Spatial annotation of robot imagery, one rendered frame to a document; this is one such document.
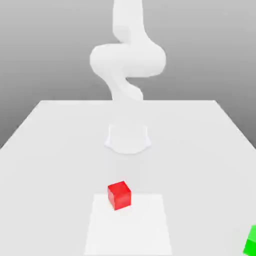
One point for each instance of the small green cube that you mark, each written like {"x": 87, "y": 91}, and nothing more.
{"x": 251, "y": 242}

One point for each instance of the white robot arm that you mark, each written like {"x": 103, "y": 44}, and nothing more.
{"x": 128, "y": 60}

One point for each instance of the small red cube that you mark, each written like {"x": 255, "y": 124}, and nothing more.
{"x": 119, "y": 195}

